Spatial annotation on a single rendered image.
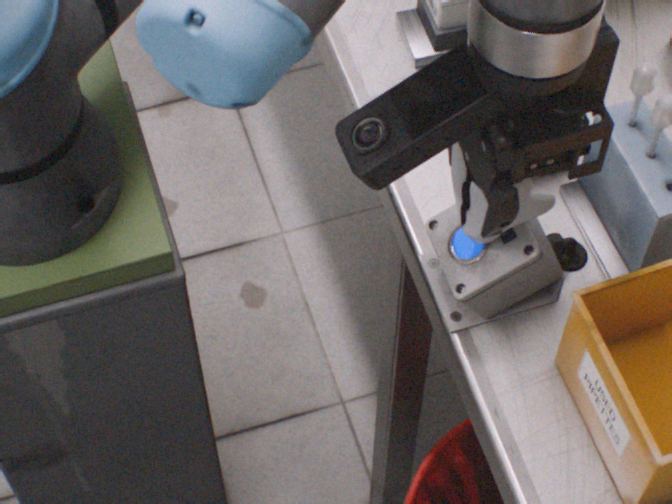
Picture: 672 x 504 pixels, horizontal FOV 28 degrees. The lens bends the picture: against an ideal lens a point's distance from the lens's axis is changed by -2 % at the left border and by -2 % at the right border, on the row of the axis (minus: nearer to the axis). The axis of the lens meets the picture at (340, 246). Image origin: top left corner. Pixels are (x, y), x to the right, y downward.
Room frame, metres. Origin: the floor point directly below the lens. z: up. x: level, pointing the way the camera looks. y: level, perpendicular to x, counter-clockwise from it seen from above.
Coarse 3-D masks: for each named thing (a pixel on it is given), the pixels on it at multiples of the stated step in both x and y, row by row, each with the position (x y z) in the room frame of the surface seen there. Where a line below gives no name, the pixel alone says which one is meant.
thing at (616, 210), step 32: (640, 128) 0.58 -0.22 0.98; (608, 160) 0.57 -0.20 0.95; (640, 160) 0.55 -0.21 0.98; (576, 192) 0.59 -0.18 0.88; (608, 192) 0.56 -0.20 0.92; (640, 192) 0.53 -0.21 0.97; (608, 224) 0.55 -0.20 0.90; (640, 224) 0.52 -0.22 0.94; (608, 256) 0.53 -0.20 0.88; (640, 256) 0.51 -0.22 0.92
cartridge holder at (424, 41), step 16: (400, 16) 0.76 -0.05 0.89; (416, 16) 0.76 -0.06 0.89; (432, 16) 0.74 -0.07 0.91; (400, 32) 0.75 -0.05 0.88; (416, 32) 0.74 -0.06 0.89; (432, 32) 0.73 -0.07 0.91; (448, 32) 0.73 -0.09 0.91; (464, 32) 0.73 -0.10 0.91; (416, 48) 0.73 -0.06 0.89; (432, 48) 0.73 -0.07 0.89; (448, 48) 0.73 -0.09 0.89; (416, 64) 0.71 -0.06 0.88
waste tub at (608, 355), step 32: (608, 288) 0.45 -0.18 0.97; (640, 288) 0.46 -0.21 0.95; (576, 320) 0.43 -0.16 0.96; (608, 320) 0.45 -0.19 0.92; (640, 320) 0.46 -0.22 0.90; (576, 352) 0.42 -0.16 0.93; (608, 352) 0.40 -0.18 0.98; (640, 352) 0.45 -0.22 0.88; (576, 384) 0.41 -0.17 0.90; (608, 384) 0.39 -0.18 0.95; (640, 384) 0.42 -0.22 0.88; (608, 416) 0.37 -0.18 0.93; (640, 416) 0.35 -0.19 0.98; (608, 448) 0.36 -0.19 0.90; (640, 448) 0.34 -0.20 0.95; (640, 480) 0.33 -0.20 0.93
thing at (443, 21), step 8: (432, 0) 0.75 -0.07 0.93; (440, 0) 0.73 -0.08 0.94; (448, 0) 0.73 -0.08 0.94; (456, 0) 0.73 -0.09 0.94; (464, 0) 0.73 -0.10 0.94; (432, 8) 0.74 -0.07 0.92; (440, 8) 0.73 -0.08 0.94; (448, 8) 0.73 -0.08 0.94; (456, 8) 0.73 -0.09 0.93; (464, 8) 0.73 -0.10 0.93; (440, 16) 0.73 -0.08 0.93; (448, 16) 0.73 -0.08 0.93; (456, 16) 0.73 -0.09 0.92; (464, 16) 0.73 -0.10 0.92; (440, 24) 0.73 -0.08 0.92; (448, 24) 0.73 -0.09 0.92; (456, 24) 0.73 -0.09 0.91; (464, 24) 0.73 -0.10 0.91
